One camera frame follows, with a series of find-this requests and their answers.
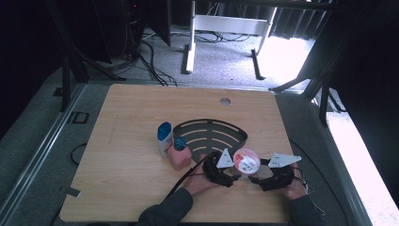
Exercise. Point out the white desk frame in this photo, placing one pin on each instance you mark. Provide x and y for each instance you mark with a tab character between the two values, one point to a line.
232	24

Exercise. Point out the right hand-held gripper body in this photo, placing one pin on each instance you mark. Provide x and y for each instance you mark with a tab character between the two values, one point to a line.
277	180

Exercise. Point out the person's left hand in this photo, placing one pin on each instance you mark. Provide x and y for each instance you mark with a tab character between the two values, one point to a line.
197	186

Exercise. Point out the dark curtain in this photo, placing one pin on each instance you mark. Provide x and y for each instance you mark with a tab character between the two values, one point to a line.
295	22

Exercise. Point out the aluminium floor rail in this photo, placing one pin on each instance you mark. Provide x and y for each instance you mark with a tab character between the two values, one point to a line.
342	163
40	150

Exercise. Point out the black tape strip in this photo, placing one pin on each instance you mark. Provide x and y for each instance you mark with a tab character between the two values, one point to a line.
70	191

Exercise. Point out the black slotted corner shelf tray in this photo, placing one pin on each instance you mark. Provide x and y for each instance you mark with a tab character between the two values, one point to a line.
233	138

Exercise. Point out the black metal stand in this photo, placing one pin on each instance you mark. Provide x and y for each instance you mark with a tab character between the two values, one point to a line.
66	84
323	100

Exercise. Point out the pink and white round tub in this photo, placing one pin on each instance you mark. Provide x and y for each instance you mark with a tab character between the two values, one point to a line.
246	161

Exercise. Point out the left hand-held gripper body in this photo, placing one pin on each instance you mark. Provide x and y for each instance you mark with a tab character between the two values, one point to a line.
213	174

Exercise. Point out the white bottle with blue cap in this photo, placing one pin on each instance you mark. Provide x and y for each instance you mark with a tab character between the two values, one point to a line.
164	142

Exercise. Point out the person's right hand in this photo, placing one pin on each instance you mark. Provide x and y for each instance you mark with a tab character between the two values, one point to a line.
296	190

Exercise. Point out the black rectangular floor frame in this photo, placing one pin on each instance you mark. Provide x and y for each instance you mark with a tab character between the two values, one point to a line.
75	117

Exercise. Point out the pink bottle with blue cap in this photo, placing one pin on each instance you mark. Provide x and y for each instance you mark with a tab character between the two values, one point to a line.
180	158

